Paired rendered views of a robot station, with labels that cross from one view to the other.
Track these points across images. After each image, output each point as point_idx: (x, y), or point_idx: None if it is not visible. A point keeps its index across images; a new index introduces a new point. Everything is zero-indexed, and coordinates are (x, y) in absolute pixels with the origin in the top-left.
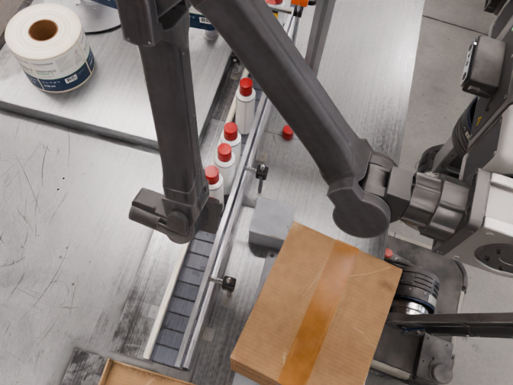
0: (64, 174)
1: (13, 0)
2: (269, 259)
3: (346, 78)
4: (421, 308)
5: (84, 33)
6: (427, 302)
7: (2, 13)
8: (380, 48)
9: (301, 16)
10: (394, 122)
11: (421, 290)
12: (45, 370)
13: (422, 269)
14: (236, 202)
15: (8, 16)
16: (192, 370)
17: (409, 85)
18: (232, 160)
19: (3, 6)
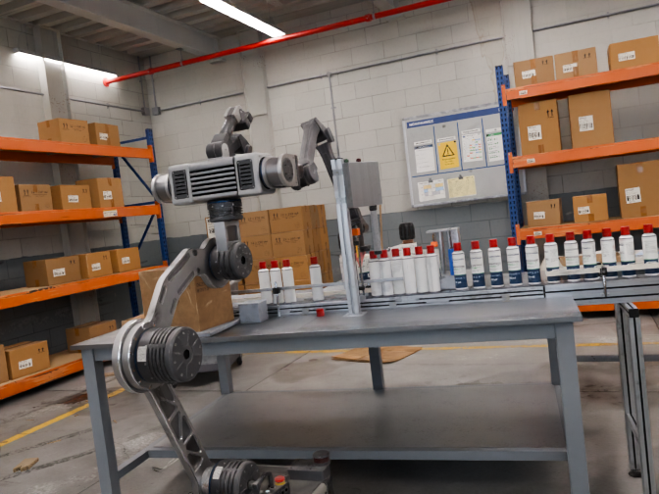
0: (299, 299)
1: (547, 378)
2: (234, 319)
3: (371, 318)
4: (212, 469)
5: (363, 263)
6: (216, 466)
7: (531, 378)
8: (405, 320)
9: (430, 306)
10: (329, 328)
11: (228, 461)
12: None
13: (248, 463)
14: (269, 306)
15: (529, 380)
16: None
17: (368, 327)
18: (272, 270)
19: (537, 377)
